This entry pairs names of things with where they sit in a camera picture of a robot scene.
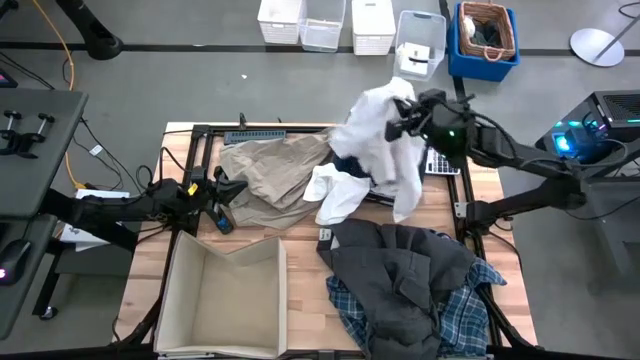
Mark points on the blue plastic crate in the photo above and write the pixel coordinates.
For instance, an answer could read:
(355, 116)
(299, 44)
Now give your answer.
(480, 69)

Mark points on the black computer with lights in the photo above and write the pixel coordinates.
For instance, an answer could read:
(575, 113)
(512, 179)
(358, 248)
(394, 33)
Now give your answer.
(605, 120)

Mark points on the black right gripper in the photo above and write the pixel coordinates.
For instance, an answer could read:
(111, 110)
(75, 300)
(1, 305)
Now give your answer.
(430, 117)

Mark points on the black aluminium table frame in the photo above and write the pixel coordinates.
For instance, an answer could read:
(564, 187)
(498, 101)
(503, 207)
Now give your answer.
(204, 150)

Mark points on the beige khaki trousers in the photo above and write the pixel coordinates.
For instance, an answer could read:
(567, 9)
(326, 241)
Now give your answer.
(275, 175)

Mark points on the blue plaid shirt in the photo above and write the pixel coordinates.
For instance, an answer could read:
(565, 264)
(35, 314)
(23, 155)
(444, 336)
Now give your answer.
(465, 312)

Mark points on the dark grey jacket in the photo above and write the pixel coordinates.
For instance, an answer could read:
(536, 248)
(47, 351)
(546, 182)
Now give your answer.
(395, 280)

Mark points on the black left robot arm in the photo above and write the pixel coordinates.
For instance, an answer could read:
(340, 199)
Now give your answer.
(115, 207)

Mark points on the clear plastic bin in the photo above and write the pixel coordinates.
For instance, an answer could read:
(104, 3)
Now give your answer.
(425, 30)
(322, 27)

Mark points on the white lattice basket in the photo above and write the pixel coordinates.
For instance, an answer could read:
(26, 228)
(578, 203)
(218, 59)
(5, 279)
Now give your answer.
(279, 20)
(373, 27)

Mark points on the white keyboard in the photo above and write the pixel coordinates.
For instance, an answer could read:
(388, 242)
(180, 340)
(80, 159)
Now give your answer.
(440, 162)

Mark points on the round grey stand base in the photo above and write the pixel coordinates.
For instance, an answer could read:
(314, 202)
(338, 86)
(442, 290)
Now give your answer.
(595, 47)

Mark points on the black stand leg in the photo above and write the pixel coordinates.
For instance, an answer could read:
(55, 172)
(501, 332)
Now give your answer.
(92, 32)

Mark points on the brown wicker basket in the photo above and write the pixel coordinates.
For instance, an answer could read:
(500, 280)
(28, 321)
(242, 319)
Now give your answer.
(487, 50)

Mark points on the black desk clamp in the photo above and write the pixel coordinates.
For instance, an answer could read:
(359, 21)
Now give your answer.
(22, 137)

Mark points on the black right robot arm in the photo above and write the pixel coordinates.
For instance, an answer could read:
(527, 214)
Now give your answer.
(525, 155)

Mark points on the large white shirt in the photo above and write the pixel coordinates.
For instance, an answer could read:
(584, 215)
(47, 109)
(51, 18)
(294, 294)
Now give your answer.
(372, 130)

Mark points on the beige fabric storage box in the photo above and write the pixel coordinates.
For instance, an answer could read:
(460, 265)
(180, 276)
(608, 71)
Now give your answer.
(225, 305)

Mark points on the black computer mouse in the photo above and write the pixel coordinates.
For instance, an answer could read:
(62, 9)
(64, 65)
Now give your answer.
(12, 260)

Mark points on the grey side desk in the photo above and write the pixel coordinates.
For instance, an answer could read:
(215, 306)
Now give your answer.
(35, 170)

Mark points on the small white garment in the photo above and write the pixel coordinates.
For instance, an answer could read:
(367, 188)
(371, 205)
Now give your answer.
(337, 192)

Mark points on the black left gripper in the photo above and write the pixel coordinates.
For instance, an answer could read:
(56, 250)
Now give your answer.
(231, 189)

